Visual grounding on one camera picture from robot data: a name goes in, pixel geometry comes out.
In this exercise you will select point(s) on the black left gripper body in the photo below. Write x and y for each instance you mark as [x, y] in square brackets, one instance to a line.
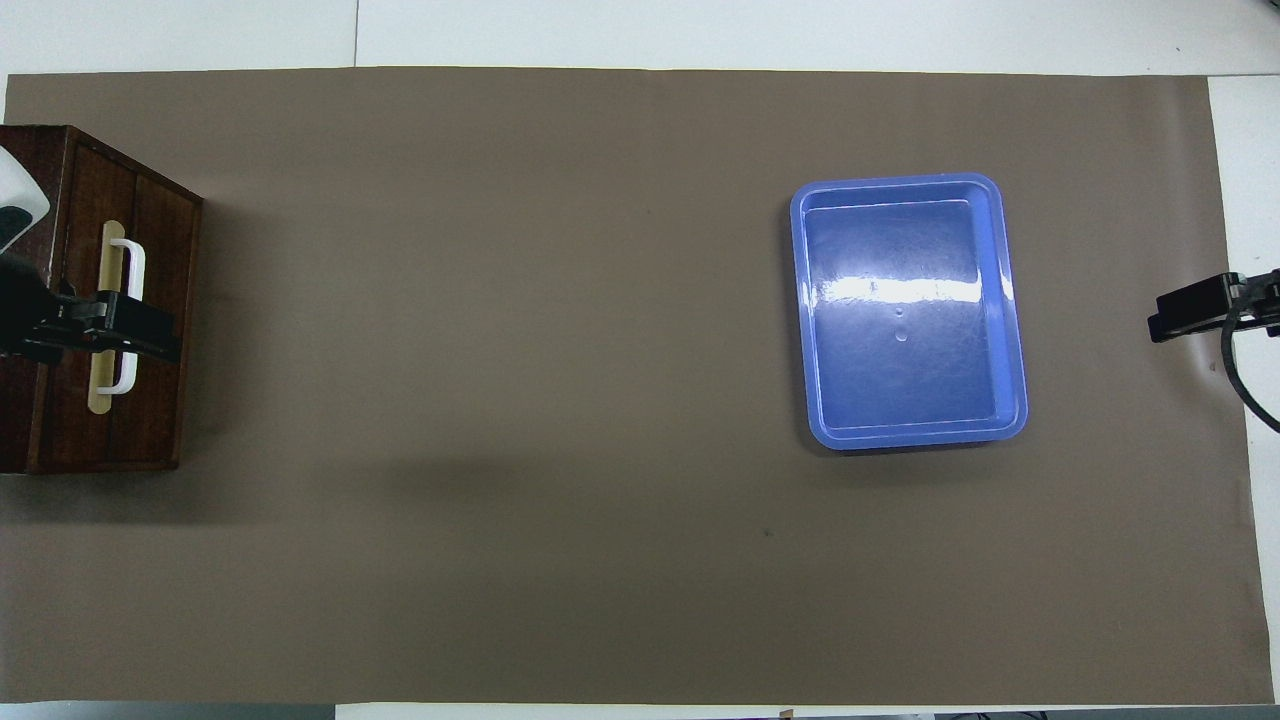
[22, 312]

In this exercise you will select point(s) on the light wood drawer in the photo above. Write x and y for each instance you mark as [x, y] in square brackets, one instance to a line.
[165, 260]

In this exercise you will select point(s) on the brown table mat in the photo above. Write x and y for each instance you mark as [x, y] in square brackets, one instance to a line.
[600, 550]

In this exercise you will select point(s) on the dark brown wooden cabinet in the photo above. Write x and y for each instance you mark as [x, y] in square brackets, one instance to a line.
[30, 420]

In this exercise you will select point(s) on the blue plastic tray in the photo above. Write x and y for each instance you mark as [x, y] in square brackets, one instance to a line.
[905, 320]

